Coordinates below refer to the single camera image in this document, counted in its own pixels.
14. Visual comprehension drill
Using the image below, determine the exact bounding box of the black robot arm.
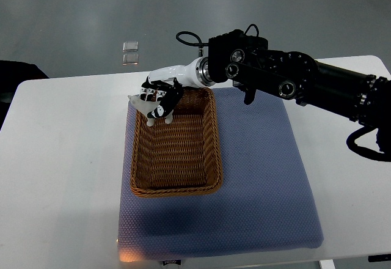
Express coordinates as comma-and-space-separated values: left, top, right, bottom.
194, 29, 390, 162

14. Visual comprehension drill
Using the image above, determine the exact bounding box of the upper clear floor plate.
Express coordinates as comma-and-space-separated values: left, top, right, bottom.
122, 41, 139, 52

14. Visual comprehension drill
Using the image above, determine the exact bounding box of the blue textured mat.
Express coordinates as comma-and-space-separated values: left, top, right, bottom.
118, 87, 323, 262

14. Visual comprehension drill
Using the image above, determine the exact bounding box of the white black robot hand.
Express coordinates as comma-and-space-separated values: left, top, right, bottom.
140, 57, 215, 124

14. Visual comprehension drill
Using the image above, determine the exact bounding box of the black table label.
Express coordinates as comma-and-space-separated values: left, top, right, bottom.
162, 259, 181, 266

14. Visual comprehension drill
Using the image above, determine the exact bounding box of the black chair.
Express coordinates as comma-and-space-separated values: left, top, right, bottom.
1, 61, 48, 127

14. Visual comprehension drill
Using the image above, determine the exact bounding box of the white bear figurine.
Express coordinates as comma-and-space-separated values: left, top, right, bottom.
128, 95, 174, 127

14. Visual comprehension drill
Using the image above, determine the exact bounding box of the black table control panel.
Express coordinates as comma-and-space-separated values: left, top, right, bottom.
368, 254, 391, 263

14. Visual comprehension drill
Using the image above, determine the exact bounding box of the lower clear floor plate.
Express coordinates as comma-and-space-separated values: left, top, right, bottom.
122, 53, 139, 65

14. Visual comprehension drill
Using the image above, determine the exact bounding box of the clear floor plate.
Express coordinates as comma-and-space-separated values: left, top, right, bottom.
122, 41, 139, 52
122, 53, 139, 65

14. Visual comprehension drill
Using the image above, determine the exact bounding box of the brown wicker basket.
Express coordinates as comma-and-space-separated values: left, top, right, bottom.
130, 88, 223, 197

